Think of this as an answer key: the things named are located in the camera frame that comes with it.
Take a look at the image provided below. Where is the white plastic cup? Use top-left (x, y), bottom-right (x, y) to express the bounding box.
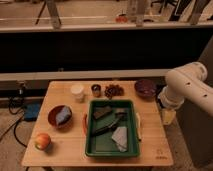
top-left (71, 84), bottom-right (84, 102)

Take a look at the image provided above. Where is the orange carrot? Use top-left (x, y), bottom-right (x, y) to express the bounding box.
top-left (82, 114), bottom-right (87, 135)

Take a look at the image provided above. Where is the grey folded cloth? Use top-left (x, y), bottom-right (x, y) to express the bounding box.
top-left (111, 126), bottom-right (127, 152)

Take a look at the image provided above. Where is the orange object in background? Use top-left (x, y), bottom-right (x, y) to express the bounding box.
top-left (115, 14), bottom-right (128, 23)

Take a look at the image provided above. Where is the blue sponge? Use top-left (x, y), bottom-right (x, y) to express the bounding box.
top-left (56, 107), bottom-right (71, 125)

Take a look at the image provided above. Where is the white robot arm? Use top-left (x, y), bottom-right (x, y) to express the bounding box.
top-left (157, 62), bottom-right (213, 125)

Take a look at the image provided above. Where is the black cable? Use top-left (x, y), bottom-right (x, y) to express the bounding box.
top-left (0, 96), bottom-right (28, 148)

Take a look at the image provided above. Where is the dark sponge block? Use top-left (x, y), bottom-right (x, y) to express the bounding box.
top-left (93, 106), bottom-right (112, 119)

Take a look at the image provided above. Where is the small dark metal cup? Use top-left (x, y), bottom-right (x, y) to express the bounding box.
top-left (91, 84), bottom-right (101, 97)

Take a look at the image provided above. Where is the black knife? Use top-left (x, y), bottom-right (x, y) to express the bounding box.
top-left (91, 120), bottom-right (119, 136)

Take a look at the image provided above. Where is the purple bowl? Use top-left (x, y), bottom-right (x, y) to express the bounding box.
top-left (134, 79), bottom-right (157, 98)

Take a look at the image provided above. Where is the small dark object in tray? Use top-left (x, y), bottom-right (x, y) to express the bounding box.
top-left (115, 111), bottom-right (127, 121)

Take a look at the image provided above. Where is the blue power box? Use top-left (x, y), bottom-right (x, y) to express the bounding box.
top-left (24, 103), bottom-right (41, 121)

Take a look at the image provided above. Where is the dark red bowl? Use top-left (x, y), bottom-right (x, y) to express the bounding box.
top-left (48, 105), bottom-right (72, 129)

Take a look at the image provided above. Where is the red yellow apple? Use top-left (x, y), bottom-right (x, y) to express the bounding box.
top-left (35, 133), bottom-right (51, 150)

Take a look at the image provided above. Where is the white marker pen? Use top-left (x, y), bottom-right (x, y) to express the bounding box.
top-left (136, 113), bottom-right (141, 141)

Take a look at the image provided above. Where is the green plastic tray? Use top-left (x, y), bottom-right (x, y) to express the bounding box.
top-left (85, 100), bottom-right (140, 157)

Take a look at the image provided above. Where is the bunch of dark grapes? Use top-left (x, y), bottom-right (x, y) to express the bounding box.
top-left (104, 84), bottom-right (124, 99)

